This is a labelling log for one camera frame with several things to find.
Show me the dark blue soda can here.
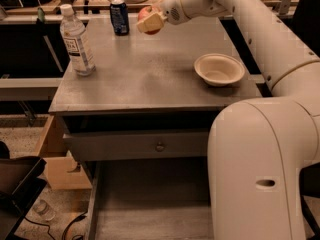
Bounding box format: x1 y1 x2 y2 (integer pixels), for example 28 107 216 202
110 0 130 36

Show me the red apple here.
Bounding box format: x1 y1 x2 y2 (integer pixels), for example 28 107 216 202
137 6 160 35

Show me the cardboard box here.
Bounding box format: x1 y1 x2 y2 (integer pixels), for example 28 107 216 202
34 116 92 190

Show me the grey top drawer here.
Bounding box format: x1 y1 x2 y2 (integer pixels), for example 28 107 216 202
63 129 209 162

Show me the clear plastic water bottle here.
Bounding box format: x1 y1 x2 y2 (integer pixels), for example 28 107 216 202
60 4 95 76

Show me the black floor cable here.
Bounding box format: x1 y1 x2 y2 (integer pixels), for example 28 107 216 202
24 212 88 240

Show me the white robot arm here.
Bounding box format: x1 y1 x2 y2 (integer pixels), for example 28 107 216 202
137 0 320 240

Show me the white paper bowl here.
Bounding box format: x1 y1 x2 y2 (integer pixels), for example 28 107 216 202
194 53 245 87

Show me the open grey middle drawer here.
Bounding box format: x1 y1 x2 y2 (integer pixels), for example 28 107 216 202
86 157 213 240

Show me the clear plastic cup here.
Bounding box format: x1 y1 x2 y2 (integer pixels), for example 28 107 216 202
33 199 55 222

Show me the grey drawer cabinet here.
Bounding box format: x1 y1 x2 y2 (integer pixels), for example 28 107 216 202
48 15 267 240

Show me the black bin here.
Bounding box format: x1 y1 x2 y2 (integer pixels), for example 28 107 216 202
0 142 46 240

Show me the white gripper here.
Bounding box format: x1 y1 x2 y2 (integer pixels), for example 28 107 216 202
136 0 187 33

